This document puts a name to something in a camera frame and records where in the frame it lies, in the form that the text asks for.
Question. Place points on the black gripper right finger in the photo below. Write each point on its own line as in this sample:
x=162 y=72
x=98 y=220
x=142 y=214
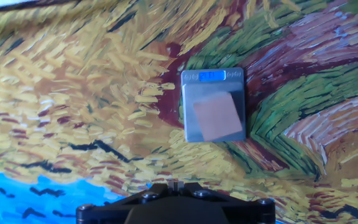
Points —
x=222 y=199

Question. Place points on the painted blue yellow cloth mat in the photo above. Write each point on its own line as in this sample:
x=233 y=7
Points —
x=73 y=93

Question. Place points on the wooden cube block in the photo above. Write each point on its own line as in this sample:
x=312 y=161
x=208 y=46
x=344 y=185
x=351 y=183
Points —
x=217 y=116

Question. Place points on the silver digital pocket scale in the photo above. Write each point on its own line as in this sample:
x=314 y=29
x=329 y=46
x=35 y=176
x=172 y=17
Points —
x=211 y=84

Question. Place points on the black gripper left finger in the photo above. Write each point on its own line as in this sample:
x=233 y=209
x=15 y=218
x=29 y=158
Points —
x=141 y=199

